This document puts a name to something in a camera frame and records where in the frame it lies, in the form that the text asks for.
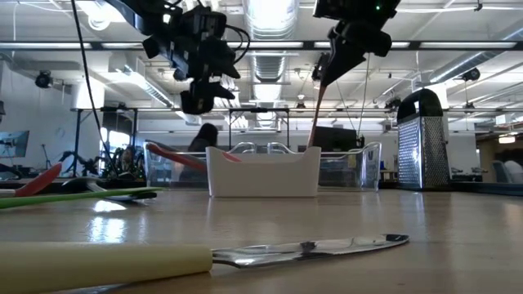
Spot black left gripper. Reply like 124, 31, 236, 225
142, 24, 241, 115

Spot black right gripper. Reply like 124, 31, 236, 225
320, 20, 393, 87

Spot red and grey long utensil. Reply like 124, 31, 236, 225
145, 141, 208, 173

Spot green silicone spatula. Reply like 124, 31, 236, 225
0, 186, 163, 211

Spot red spoon with metal neck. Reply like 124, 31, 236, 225
0, 162, 63, 199

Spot cream-handled metal knife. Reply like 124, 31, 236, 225
0, 233, 410, 294

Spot black ceiling spotlight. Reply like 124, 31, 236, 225
34, 69, 54, 90
311, 51, 331, 82
461, 66, 482, 82

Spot person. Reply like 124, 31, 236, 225
178, 122, 221, 183

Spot black metal rack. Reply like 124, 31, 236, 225
69, 105, 141, 177
227, 107, 291, 148

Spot black computer monitor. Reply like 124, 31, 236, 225
311, 125, 359, 153

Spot clear plastic bin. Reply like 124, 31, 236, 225
142, 140, 257, 191
267, 140, 383, 193

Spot white rectangular plastic bin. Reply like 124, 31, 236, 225
205, 145, 323, 199

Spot background black robot arms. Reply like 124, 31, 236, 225
59, 145, 144, 180

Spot grey office chair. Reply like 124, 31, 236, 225
491, 158, 523, 185

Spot thin hanging cable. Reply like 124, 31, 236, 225
356, 52, 371, 138

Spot black left gripper cable loop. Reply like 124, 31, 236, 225
224, 24, 251, 65

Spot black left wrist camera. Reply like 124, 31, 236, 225
190, 4, 228, 42

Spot round ceiling air duct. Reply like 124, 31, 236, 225
241, 0, 302, 130

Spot metal box grater black handle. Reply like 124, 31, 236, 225
396, 88, 452, 192

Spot long black arm cable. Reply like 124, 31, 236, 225
69, 0, 108, 164

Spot black aluminium frame rail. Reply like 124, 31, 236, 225
379, 181, 523, 197
0, 177, 144, 195

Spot wall-mounted screen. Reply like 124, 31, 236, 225
0, 130, 31, 158

